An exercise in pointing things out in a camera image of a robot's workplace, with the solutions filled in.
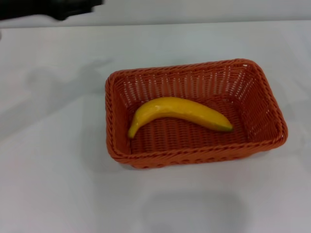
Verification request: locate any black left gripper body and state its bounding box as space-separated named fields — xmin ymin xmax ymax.
xmin=0 ymin=0 xmax=105 ymax=22

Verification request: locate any yellow banana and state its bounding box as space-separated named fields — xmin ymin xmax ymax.
xmin=128 ymin=96 xmax=235 ymax=139

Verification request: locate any orange woven plastic basket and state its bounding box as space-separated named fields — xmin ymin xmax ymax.
xmin=104 ymin=58 xmax=289 ymax=169

